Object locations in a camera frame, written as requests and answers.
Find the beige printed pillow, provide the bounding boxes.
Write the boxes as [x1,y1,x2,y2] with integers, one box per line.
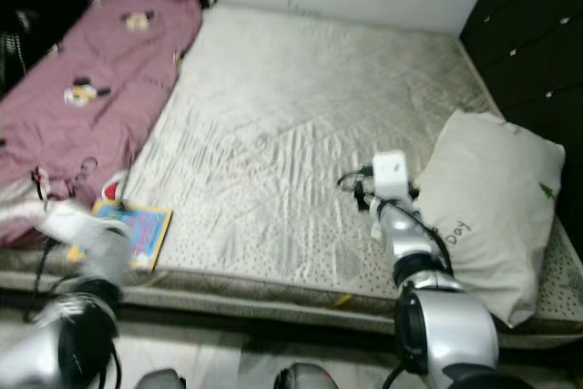
[414,108,567,329]

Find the yellow blue children's book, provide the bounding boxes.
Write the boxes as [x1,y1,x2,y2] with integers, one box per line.
[91,200,175,271]

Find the pink cartoon print blanket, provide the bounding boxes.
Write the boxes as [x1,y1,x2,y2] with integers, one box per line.
[0,0,207,247]

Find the white quilted mattress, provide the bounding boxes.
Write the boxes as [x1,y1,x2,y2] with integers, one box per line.
[0,2,583,326]

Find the patterned fabric bed base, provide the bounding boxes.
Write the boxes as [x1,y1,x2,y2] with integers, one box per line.
[0,275,583,350]

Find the silver right robot leg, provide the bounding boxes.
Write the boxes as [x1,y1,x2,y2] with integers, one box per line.
[273,363,334,389]

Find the silver robot leg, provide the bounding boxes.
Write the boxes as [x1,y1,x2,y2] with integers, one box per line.
[273,363,334,389]
[137,368,189,389]

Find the black tufted headboard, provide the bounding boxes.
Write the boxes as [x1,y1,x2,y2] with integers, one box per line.
[458,0,583,226]

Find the black backpack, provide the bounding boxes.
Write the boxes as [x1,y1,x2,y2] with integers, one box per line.
[0,2,51,89]

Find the silver left robot leg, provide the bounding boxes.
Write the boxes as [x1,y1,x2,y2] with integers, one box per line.
[137,368,189,389]

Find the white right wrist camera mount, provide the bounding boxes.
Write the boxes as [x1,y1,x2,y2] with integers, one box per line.
[371,150,412,201]

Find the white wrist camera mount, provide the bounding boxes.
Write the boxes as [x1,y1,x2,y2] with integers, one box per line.
[46,200,134,268]
[371,150,412,201]

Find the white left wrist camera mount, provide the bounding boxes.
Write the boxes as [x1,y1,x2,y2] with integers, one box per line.
[46,200,134,268]

